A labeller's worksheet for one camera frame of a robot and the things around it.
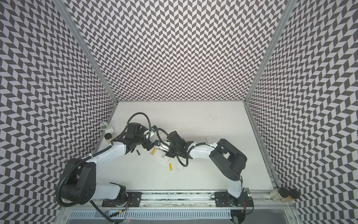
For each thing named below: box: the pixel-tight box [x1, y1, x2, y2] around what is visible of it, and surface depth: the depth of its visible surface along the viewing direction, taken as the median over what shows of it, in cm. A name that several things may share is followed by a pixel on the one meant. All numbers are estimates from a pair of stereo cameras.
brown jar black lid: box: [281, 189, 300, 203], surface depth 70 cm
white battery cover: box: [205, 135, 214, 144], surface depth 99 cm
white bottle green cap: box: [99, 121, 115, 135], surface depth 93 cm
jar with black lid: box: [104, 132, 113, 141], surface depth 88 cm
